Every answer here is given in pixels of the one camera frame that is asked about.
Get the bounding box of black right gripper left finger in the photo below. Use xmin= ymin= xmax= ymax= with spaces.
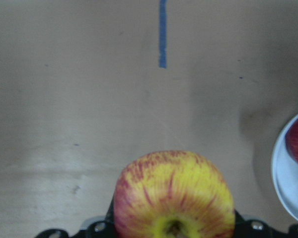
xmin=35 ymin=199 xmax=116 ymax=238

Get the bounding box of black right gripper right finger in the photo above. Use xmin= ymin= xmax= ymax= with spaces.
xmin=233 ymin=210 xmax=298 ymax=238

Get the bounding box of yellow-red striped apple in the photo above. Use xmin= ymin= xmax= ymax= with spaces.
xmin=113 ymin=151 xmax=235 ymax=238

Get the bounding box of light blue plate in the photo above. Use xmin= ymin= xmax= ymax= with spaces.
xmin=271 ymin=114 xmax=298 ymax=221

